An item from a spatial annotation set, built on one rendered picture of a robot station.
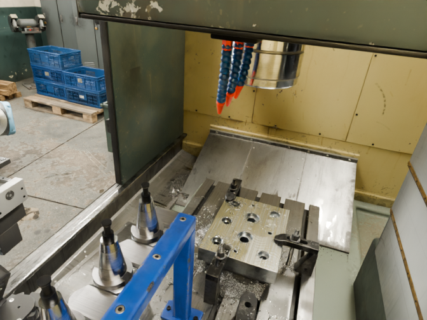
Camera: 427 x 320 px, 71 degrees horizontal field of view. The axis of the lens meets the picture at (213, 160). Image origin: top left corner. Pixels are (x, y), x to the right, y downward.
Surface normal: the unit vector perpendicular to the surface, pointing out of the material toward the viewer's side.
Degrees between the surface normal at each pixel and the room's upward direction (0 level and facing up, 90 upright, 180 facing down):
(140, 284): 0
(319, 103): 90
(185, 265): 90
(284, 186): 24
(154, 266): 0
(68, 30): 90
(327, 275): 0
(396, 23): 90
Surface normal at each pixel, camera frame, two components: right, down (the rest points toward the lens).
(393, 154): -0.33, 0.44
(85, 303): 0.07, -0.87
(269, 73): 0.04, 0.49
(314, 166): -0.07, -0.62
